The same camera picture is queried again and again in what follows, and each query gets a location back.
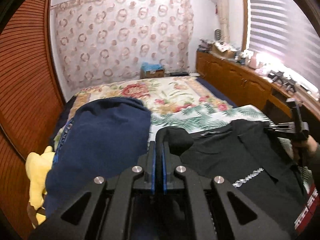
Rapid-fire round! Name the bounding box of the palm leaf blanket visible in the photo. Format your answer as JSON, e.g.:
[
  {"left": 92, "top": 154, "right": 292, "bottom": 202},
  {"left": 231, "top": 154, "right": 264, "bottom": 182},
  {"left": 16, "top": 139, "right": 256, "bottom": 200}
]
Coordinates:
[{"left": 150, "top": 104, "right": 319, "bottom": 198}]

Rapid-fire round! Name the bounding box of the pink cloth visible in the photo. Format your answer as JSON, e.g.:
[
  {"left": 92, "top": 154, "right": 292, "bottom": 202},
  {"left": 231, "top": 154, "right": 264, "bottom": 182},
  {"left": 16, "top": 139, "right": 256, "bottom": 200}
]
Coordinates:
[{"left": 259, "top": 61, "right": 272, "bottom": 74}]

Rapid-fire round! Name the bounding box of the person's right forearm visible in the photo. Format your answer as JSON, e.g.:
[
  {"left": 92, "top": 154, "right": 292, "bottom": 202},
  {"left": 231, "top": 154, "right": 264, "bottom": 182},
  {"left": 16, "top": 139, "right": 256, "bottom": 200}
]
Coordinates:
[{"left": 307, "top": 142, "right": 320, "bottom": 180}]

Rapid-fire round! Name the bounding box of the black gripper on cabinet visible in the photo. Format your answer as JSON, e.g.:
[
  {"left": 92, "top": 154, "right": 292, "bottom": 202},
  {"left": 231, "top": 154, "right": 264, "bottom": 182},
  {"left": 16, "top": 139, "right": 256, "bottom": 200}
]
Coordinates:
[
  {"left": 269, "top": 71, "right": 283, "bottom": 83},
  {"left": 282, "top": 79, "right": 297, "bottom": 93}
]

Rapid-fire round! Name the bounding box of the navy bed sheet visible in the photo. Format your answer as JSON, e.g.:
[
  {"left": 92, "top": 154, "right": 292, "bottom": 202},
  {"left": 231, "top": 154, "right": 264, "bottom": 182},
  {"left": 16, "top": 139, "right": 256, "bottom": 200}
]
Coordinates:
[{"left": 197, "top": 77, "right": 238, "bottom": 108}]

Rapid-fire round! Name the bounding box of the beige drape curtain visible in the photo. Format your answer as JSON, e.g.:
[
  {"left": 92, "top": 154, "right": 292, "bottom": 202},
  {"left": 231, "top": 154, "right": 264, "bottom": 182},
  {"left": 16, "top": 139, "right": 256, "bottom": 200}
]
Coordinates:
[{"left": 215, "top": 0, "right": 230, "bottom": 43}]

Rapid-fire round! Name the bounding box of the long wooden cabinet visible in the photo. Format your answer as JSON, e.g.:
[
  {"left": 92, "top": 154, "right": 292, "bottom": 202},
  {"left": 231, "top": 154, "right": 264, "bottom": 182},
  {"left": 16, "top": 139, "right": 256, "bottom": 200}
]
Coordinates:
[{"left": 196, "top": 50, "right": 320, "bottom": 140}]

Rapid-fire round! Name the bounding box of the yellow plush toy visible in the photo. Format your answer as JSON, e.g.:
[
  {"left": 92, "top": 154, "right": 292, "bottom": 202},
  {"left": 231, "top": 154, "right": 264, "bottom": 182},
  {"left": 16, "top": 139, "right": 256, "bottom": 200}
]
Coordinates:
[{"left": 25, "top": 145, "right": 54, "bottom": 228}]

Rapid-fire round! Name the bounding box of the striped window blind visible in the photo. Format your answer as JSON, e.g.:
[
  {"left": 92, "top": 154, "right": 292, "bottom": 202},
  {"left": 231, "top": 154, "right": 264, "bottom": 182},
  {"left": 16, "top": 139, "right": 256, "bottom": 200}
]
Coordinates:
[{"left": 247, "top": 0, "right": 320, "bottom": 93}]

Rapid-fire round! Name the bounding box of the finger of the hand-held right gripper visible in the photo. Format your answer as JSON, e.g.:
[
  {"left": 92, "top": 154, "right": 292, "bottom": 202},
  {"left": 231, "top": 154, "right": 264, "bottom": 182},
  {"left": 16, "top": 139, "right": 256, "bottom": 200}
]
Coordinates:
[{"left": 264, "top": 122, "right": 300, "bottom": 138}]

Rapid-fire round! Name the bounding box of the navy blue garment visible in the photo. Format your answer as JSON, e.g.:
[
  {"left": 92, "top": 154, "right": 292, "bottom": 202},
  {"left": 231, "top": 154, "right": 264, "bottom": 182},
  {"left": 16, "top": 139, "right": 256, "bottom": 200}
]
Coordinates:
[{"left": 44, "top": 97, "right": 152, "bottom": 218}]

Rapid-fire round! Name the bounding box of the wooden louvered wardrobe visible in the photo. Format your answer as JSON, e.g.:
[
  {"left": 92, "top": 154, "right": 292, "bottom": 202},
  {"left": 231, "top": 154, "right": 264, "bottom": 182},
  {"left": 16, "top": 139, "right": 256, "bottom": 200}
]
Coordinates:
[{"left": 0, "top": 0, "right": 67, "bottom": 240}]

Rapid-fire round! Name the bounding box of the circle-patterned sheer curtain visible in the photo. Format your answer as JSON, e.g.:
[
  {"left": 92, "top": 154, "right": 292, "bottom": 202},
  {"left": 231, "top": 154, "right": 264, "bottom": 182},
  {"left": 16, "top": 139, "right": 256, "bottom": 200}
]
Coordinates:
[{"left": 50, "top": 0, "right": 195, "bottom": 93}]

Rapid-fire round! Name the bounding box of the open cardboard box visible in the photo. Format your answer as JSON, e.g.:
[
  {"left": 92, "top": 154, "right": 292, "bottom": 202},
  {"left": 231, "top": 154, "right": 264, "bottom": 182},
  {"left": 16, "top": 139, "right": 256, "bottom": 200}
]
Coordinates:
[{"left": 212, "top": 41, "right": 237, "bottom": 58}]

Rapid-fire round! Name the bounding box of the black collared shirt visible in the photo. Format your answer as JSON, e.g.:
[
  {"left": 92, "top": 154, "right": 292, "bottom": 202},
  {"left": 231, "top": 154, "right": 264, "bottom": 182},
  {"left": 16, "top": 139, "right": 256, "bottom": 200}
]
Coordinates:
[{"left": 155, "top": 119, "right": 319, "bottom": 238}]

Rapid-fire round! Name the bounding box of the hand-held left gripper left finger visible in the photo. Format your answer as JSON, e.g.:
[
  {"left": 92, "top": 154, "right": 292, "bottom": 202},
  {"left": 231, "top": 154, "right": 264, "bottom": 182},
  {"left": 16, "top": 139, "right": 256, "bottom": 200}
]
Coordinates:
[{"left": 29, "top": 141, "right": 157, "bottom": 240}]

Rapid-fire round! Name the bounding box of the floral bedspread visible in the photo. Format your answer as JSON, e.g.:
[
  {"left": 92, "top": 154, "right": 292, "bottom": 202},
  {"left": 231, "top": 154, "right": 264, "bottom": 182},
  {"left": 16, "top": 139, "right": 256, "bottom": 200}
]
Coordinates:
[{"left": 67, "top": 76, "right": 234, "bottom": 128}]

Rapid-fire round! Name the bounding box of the wooden window frame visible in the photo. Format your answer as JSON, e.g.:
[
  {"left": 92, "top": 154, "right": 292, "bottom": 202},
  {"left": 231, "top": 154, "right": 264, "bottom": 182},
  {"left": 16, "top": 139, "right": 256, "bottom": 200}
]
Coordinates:
[{"left": 241, "top": 0, "right": 252, "bottom": 52}]

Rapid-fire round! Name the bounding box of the labelled cardboard box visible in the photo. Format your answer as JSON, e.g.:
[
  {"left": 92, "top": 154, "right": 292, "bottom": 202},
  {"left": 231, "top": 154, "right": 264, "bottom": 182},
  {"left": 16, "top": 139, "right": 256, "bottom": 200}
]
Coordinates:
[{"left": 140, "top": 69, "right": 165, "bottom": 79}]

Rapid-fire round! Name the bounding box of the person's right hand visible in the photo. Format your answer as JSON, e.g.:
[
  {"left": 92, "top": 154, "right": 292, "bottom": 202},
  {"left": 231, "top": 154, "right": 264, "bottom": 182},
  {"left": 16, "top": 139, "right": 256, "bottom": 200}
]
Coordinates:
[{"left": 292, "top": 135, "right": 320, "bottom": 160}]

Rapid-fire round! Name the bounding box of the pink jug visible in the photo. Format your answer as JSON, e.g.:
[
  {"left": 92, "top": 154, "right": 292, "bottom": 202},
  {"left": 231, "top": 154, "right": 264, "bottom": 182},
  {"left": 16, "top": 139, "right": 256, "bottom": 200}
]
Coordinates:
[{"left": 250, "top": 51, "right": 262, "bottom": 68}]

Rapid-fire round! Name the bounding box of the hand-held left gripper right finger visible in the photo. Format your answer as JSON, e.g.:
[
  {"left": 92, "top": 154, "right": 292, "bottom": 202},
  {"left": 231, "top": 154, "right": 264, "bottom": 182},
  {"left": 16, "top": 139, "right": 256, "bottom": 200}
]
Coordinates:
[{"left": 162, "top": 140, "right": 292, "bottom": 240}]

